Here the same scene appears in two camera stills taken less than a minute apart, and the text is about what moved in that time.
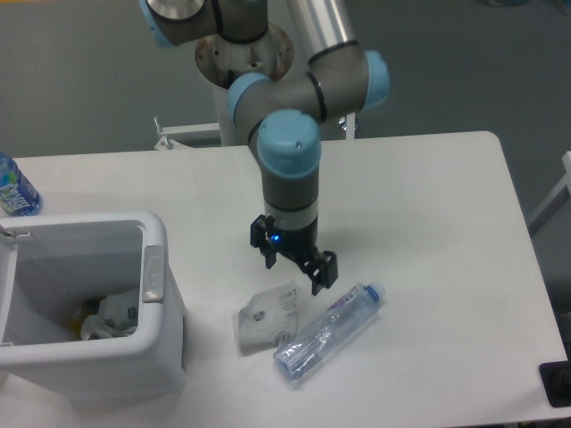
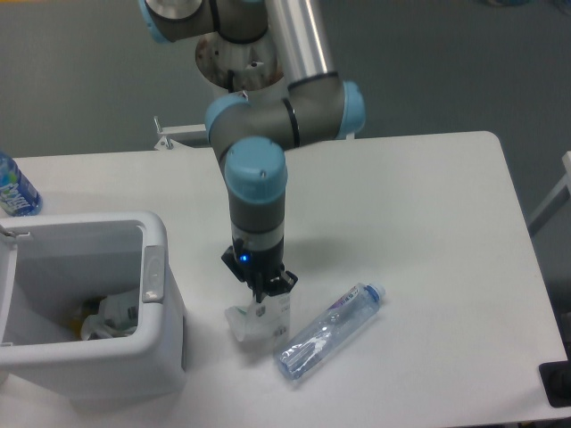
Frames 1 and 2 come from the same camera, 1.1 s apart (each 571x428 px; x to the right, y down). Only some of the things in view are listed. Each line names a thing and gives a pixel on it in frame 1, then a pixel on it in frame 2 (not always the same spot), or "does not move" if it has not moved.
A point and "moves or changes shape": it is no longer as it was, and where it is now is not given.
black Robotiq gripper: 297,237 -> 259,265
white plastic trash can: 51,268 does not move
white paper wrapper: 268,314 moves or changes shape
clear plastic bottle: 321,333 does not move
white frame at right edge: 555,200 does not move
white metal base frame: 169,135 does not move
